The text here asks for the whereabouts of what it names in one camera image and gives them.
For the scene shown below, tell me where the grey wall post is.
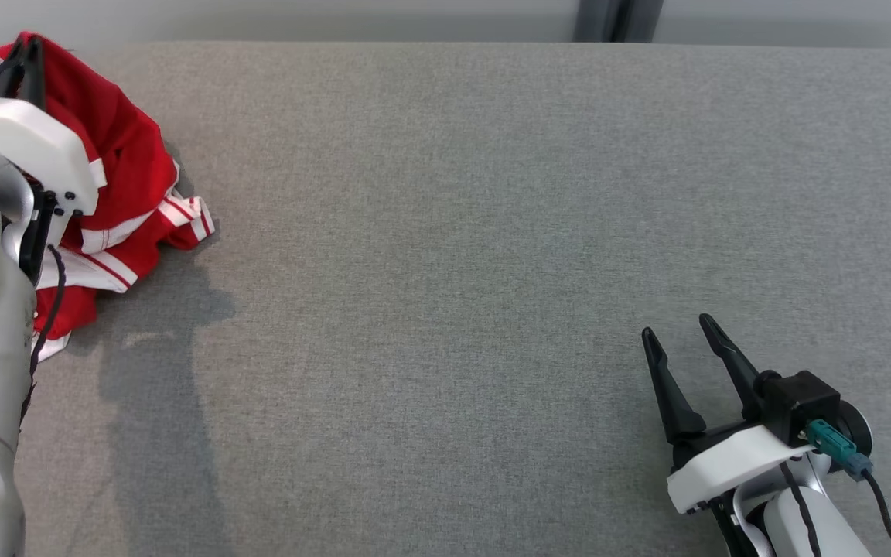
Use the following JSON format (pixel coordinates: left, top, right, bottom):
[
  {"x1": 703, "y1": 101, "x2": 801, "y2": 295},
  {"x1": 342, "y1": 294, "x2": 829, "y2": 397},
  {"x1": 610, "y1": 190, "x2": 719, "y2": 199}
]
[{"x1": 573, "y1": 0, "x2": 664, "y2": 44}]

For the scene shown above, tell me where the red white jersey shirt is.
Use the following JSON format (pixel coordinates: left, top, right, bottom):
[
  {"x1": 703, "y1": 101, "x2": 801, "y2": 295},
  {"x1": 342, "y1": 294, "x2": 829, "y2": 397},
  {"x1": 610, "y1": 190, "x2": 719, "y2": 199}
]
[{"x1": 0, "y1": 31, "x2": 217, "y2": 363}]

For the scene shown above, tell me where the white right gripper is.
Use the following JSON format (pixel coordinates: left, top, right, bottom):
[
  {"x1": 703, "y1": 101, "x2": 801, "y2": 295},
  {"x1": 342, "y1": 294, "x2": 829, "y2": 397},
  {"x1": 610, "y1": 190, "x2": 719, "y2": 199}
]
[{"x1": 641, "y1": 313, "x2": 818, "y2": 514}]

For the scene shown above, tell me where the teal right camera connector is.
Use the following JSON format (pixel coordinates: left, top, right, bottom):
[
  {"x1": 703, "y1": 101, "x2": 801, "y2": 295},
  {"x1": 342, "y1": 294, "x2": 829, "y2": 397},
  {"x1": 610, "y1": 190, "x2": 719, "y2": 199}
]
[{"x1": 805, "y1": 419, "x2": 873, "y2": 481}]

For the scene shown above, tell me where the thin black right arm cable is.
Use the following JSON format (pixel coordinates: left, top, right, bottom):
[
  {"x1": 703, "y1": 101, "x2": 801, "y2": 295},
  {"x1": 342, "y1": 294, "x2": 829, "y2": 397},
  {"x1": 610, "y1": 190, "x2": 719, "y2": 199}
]
[{"x1": 780, "y1": 462, "x2": 823, "y2": 557}]

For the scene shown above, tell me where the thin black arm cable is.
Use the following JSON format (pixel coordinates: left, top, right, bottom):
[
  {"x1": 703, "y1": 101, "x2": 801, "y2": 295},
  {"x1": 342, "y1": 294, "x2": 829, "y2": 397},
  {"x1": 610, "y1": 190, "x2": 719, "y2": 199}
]
[
  {"x1": 780, "y1": 462, "x2": 823, "y2": 557},
  {"x1": 20, "y1": 244, "x2": 67, "y2": 425}
]

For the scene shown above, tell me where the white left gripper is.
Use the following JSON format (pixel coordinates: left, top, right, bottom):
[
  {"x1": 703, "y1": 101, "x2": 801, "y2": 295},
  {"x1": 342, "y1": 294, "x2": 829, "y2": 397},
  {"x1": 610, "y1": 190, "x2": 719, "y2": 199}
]
[{"x1": 0, "y1": 37, "x2": 100, "y2": 284}]

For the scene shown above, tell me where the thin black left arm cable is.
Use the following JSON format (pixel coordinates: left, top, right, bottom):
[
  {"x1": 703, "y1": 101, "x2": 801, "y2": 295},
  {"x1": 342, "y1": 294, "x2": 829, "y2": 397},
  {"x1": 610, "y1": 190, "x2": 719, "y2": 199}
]
[{"x1": 20, "y1": 244, "x2": 67, "y2": 425}]

